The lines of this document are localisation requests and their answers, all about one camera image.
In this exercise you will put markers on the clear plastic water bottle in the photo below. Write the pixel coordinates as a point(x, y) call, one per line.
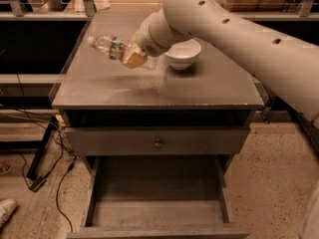
point(115, 49)

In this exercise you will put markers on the grey wooden drawer cabinet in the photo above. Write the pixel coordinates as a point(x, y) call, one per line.
point(213, 92)

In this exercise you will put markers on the open middle drawer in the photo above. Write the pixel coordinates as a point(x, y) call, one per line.
point(166, 197)

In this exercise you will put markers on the white shoe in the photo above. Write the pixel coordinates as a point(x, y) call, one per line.
point(7, 207)

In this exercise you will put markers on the metal railing frame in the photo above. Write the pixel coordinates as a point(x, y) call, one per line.
point(38, 71)

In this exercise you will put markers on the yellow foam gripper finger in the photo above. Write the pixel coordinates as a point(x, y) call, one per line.
point(135, 58)

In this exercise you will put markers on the small grey floor box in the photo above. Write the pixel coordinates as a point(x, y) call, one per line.
point(38, 183)

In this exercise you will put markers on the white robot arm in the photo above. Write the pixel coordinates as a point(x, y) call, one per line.
point(287, 66)

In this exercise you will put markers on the white ceramic bowl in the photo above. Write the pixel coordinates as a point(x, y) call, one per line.
point(182, 55)

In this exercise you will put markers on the black table leg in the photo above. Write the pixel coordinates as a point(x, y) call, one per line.
point(32, 172)

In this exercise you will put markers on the closed top drawer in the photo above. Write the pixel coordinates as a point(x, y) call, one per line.
point(94, 141)

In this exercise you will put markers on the round metal drawer knob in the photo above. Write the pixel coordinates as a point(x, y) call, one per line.
point(158, 144)

